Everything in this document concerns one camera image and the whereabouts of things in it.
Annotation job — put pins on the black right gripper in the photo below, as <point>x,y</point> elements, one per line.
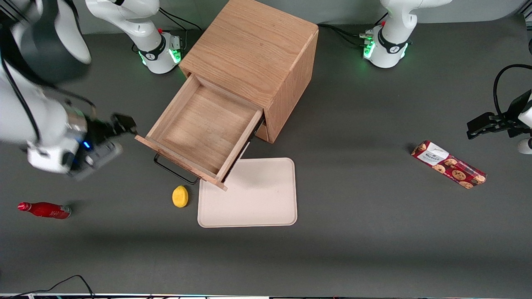
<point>98,129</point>

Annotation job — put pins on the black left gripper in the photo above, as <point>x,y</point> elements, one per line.
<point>509,119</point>

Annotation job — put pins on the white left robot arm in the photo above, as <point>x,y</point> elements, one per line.
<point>390,45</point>

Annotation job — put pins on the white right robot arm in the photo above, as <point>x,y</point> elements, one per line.
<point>41,120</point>

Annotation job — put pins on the wooden drawer cabinet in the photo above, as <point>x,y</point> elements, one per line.
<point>249,45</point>

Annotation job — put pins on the red cookie box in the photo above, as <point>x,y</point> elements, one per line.
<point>451,165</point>

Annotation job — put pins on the yellow lemon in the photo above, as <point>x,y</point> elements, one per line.
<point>180,196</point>

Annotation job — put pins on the red bottle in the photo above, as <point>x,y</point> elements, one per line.
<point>45,210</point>

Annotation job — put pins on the beige rectangular tray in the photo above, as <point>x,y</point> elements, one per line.
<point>257,199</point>

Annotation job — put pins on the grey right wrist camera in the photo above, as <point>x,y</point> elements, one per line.
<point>97,160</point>

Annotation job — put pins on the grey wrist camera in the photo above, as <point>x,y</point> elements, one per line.
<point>525,146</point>
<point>97,160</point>

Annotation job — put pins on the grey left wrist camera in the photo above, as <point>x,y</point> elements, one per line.
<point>525,146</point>

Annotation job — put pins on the aluminium frame profile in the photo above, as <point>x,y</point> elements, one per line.
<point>528,15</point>

